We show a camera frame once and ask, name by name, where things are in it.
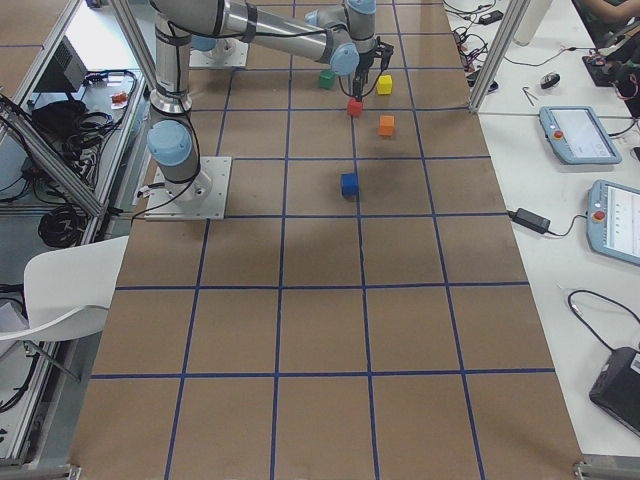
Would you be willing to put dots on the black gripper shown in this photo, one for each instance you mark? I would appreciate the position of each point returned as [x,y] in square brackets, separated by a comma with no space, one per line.
[363,66]

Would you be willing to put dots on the red wooden block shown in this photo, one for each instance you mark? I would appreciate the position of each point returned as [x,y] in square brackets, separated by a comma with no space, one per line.
[354,108]

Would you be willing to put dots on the yellow wooden block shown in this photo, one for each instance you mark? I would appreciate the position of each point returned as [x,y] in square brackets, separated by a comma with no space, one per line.
[384,86]

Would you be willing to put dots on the green wooden block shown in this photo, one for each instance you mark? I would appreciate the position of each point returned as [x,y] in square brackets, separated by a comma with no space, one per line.
[326,79]

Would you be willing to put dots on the orange wooden block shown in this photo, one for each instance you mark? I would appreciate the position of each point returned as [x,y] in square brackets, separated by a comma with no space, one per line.
[386,125]

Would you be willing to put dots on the blue wooden block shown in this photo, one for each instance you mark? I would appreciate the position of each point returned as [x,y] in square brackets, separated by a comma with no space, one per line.
[349,185]

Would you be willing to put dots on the black power adapter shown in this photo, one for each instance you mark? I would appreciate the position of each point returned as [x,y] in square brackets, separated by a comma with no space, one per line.
[490,17]
[530,220]

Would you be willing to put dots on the allen key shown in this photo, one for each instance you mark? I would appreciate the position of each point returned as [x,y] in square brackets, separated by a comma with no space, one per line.
[531,98]

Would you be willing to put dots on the black computer mouse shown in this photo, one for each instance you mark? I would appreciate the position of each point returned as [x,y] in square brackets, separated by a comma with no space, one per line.
[549,81]

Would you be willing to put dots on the white paper roll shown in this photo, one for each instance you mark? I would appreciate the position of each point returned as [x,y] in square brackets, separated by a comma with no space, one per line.
[530,22]

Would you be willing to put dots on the far teach pendant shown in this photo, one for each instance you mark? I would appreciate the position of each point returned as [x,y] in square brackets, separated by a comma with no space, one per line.
[576,136]

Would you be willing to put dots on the teach pendant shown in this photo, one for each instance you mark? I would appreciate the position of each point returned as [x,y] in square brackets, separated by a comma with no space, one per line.
[613,221]
[576,136]

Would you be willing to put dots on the black joystick controller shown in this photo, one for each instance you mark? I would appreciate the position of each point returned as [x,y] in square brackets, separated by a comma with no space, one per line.
[605,72]

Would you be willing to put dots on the red snack packet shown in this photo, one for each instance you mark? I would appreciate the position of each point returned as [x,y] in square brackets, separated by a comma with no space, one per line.
[119,100]

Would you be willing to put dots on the near teach pendant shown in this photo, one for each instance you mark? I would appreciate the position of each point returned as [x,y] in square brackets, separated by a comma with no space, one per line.
[613,221]

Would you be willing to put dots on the white chair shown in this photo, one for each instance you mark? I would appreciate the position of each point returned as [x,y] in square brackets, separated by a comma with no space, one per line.
[68,292]

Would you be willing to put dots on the black laptop stand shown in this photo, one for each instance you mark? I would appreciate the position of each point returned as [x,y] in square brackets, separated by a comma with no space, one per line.
[616,389]

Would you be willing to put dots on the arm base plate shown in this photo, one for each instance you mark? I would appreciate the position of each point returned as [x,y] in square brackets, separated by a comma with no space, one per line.
[204,199]
[238,60]

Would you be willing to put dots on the aluminium frame post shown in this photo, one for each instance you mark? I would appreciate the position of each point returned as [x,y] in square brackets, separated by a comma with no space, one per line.
[513,16]

